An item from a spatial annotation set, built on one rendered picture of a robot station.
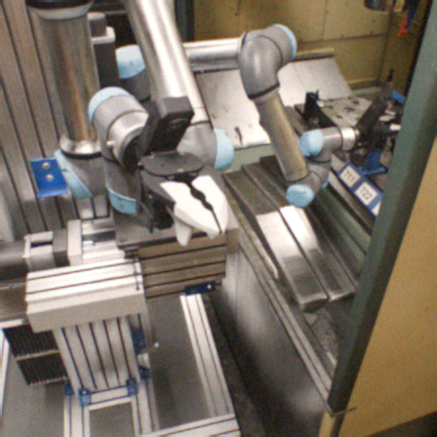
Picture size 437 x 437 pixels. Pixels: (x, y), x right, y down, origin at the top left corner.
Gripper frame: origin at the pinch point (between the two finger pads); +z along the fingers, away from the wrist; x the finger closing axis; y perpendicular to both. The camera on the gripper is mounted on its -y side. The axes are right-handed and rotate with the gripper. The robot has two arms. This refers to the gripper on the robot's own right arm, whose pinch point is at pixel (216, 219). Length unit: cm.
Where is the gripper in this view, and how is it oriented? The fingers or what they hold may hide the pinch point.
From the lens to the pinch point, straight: 48.8
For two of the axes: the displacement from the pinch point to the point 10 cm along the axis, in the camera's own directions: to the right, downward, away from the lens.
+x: -8.7, 1.9, -4.5
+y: -1.2, 8.1, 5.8
